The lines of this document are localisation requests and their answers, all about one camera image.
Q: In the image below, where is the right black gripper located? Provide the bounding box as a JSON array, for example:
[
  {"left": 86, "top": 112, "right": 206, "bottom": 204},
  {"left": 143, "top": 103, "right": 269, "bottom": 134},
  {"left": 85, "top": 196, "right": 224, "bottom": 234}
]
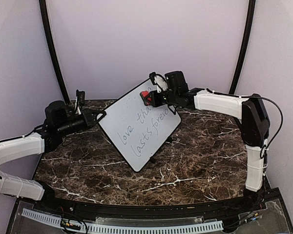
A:
[{"left": 144, "top": 89, "right": 178, "bottom": 108}]

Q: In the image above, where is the red whiteboard eraser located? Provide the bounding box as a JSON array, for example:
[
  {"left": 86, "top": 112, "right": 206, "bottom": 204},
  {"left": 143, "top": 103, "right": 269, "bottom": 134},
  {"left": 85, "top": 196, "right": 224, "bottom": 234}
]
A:
[{"left": 140, "top": 91, "right": 150, "bottom": 105}]

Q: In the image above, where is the white whiteboard with black frame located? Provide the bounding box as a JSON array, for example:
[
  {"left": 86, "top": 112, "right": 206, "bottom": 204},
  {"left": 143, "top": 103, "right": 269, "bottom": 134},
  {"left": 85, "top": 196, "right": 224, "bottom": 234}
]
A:
[{"left": 99, "top": 79, "right": 181, "bottom": 172}]

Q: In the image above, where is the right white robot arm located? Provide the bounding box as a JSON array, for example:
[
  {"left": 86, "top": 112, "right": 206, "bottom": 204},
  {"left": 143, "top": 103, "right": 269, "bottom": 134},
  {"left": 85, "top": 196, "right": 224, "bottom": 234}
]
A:
[{"left": 140, "top": 71, "right": 276, "bottom": 212}]

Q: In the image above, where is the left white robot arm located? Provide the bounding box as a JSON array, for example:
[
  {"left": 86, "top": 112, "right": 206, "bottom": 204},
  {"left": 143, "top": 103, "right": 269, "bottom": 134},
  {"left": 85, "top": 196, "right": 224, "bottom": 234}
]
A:
[{"left": 0, "top": 100, "right": 106, "bottom": 213}]

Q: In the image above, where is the black whiteboard stand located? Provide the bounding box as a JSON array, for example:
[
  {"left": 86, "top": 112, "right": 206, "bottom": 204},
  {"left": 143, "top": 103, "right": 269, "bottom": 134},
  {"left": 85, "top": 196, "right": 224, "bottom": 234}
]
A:
[{"left": 149, "top": 136, "right": 173, "bottom": 164}]

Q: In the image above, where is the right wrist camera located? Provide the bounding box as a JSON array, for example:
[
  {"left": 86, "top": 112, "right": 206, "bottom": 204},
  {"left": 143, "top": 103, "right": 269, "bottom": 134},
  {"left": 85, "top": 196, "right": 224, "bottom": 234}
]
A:
[{"left": 149, "top": 72, "right": 167, "bottom": 93}]

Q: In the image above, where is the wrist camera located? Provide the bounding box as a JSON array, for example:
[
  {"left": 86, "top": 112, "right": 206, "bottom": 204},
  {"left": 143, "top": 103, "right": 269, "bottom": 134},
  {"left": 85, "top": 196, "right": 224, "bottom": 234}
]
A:
[
  {"left": 149, "top": 72, "right": 167, "bottom": 93},
  {"left": 74, "top": 90, "right": 85, "bottom": 115}
]

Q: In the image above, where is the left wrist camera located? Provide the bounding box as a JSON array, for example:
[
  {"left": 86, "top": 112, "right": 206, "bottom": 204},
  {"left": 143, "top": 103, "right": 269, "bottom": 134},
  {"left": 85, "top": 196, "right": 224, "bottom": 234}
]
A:
[{"left": 74, "top": 90, "right": 85, "bottom": 115}]

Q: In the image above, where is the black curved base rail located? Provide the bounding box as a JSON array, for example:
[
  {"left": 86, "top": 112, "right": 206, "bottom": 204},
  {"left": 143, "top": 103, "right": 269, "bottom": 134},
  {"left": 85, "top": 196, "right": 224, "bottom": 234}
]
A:
[{"left": 30, "top": 197, "right": 266, "bottom": 220}]

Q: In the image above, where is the white slotted cable duct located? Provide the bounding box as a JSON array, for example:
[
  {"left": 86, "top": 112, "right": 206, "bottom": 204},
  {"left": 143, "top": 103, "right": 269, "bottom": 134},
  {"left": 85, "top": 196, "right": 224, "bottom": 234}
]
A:
[{"left": 21, "top": 208, "right": 223, "bottom": 234}]

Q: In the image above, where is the left black frame post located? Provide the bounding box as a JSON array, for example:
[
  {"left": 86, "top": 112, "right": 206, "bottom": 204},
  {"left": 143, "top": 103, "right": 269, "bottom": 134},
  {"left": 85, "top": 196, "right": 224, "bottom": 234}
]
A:
[{"left": 39, "top": 0, "right": 70, "bottom": 104}]

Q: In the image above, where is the black frame post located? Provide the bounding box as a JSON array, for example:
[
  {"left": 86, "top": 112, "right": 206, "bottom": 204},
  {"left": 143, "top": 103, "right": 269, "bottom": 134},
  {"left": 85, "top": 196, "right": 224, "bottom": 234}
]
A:
[
  {"left": 229, "top": 0, "right": 256, "bottom": 95},
  {"left": 39, "top": 0, "right": 70, "bottom": 104}
]

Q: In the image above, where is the right black frame post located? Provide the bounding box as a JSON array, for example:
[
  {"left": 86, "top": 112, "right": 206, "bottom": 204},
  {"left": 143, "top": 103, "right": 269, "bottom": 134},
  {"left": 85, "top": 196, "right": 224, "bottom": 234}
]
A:
[{"left": 229, "top": 0, "right": 256, "bottom": 95}]

